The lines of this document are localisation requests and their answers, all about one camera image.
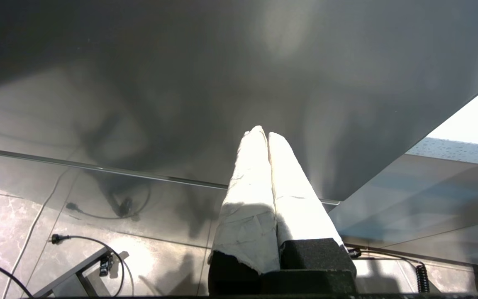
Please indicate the left gripper tissue-wrapped left finger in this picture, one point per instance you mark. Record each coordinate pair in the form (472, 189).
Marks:
(249, 216)

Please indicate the left gripper tissue-wrapped right finger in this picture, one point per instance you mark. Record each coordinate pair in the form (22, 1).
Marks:
(301, 207)

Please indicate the grey under-counter cabinet front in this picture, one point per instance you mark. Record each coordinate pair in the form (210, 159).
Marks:
(430, 199)

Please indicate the grey metal floor frame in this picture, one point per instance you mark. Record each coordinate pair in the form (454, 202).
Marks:
(73, 272)

